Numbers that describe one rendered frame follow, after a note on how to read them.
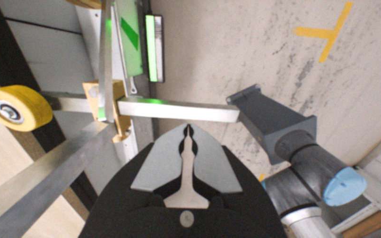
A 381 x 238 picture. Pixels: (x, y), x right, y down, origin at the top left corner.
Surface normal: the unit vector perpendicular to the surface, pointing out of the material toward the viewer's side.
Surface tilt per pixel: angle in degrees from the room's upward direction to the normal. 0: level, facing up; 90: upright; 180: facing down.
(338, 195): 5
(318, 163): 90
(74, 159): 90
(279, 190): 84
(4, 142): 0
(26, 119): 0
